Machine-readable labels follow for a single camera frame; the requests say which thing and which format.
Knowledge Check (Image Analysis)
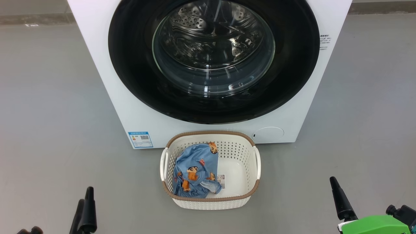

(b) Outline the white front-load washing machine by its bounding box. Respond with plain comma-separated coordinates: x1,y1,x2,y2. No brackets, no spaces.
67,0,353,149

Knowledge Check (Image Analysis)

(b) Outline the black round washing machine door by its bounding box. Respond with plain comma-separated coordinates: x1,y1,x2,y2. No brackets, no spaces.
108,0,320,124

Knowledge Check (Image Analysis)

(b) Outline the round white filter cover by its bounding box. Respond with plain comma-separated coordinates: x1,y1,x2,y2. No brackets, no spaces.
252,127,285,143

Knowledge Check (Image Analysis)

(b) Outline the stainless steel washing machine drum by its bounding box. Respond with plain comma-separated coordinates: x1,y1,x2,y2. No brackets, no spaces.
159,0,271,70

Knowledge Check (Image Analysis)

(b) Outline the blue energy label sticker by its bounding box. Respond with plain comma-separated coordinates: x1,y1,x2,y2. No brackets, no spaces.
128,131,153,149

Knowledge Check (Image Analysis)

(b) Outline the white perforated laundry basket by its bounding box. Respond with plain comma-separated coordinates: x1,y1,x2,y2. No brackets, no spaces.
160,131,261,210

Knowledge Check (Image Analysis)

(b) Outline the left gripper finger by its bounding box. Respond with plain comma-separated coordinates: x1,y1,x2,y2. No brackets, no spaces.
69,199,85,234
79,187,97,233

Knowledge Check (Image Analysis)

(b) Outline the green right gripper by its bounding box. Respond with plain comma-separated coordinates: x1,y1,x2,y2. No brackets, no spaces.
330,176,411,234

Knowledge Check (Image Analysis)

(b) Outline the blue cartoon print garment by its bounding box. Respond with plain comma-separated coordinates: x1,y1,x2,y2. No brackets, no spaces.
172,142,225,199

